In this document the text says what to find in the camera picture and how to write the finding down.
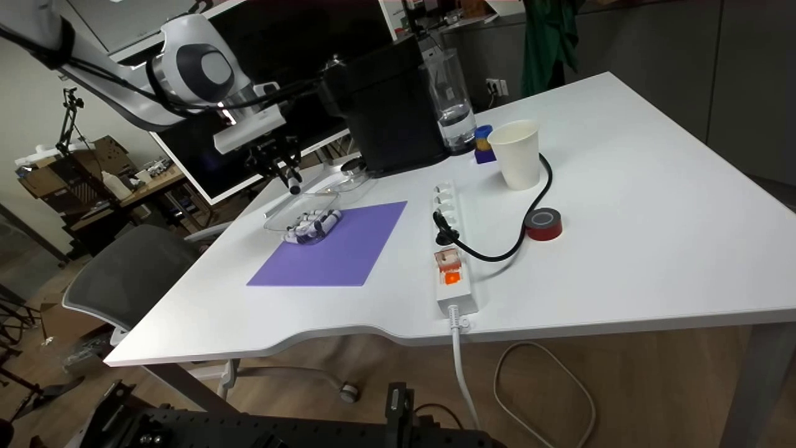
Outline white power strip cable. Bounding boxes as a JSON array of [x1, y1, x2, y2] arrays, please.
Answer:
[[448, 308, 598, 448]]

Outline green cloth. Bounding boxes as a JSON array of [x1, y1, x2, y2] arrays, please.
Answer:
[[519, 0, 585, 99]]

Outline clear plastic bottle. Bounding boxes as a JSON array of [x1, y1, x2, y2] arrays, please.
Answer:
[[415, 30, 480, 157]]

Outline black camera tripod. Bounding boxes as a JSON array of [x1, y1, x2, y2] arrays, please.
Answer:
[[55, 85, 90, 157]]

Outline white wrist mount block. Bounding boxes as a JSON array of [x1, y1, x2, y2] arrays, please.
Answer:
[[210, 104, 289, 157]]

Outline white power strip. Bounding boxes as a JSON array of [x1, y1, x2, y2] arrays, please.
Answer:
[[427, 181, 478, 315]]

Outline brown cardboard boxes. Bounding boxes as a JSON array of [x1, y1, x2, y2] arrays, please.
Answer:
[[17, 135, 189, 226]]

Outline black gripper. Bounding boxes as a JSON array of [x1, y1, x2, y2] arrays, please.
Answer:
[[244, 135, 306, 196]]

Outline white computer monitor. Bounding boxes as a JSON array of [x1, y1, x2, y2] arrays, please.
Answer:
[[146, 76, 361, 209]]

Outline red tape roll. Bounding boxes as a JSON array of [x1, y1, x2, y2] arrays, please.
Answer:
[[522, 207, 567, 243]]

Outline grey office chair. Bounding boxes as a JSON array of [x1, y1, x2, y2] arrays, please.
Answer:
[[60, 222, 210, 336]]

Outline purple blue mat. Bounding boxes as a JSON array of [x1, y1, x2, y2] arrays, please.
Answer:
[[246, 198, 409, 289]]

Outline black cable with plug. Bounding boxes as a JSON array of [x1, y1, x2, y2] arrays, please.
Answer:
[[427, 151, 557, 264]]

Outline white paper cup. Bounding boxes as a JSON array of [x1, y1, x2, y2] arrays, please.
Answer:
[[490, 117, 544, 192]]

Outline small blue yellow object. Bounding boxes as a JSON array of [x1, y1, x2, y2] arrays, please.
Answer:
[[469, 122, 499, 167]]

